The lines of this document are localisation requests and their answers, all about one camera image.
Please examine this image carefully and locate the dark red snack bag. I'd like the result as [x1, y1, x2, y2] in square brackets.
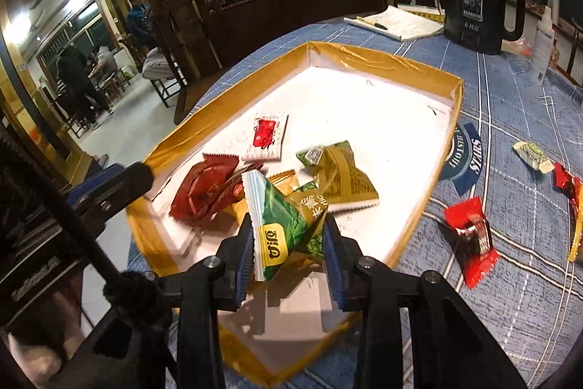
[169, 153, 264, 221]

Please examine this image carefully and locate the white notebook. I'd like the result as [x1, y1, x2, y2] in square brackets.
[343, 6, 443, 42]

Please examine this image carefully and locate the clear bread pack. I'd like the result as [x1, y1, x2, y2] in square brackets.
[553, 162, 582, 262]

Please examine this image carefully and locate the white red sachet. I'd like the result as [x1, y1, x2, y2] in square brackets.
[241, 113, 289, 162]

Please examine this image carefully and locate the olive snack packet in box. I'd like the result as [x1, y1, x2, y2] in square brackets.
[296, 141, 379, 212]

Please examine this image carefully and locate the white spray bottle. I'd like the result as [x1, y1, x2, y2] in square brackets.
[529, 5, 555, 86]

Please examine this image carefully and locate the blue plaid tablecloth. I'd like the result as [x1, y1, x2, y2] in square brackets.
[128, 24, 582, 387]

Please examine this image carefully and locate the black pen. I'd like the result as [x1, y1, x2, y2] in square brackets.
[356, 16, 387, 31]

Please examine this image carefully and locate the green yellow snack packet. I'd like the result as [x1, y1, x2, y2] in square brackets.
[242, 170, 328, 282]

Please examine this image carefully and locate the dark wooden sideboard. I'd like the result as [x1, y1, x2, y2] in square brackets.
[206, 0, 386, 67]

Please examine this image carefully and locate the gold cardboard box tray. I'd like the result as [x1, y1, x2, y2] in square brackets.
[128, 42, 463, 388]

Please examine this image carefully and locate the small red candy packet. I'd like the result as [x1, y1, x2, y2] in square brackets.
[445, 197, 499, 289]

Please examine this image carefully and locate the small pale green packet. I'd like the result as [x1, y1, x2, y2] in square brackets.
[513, 141, 554, 174]

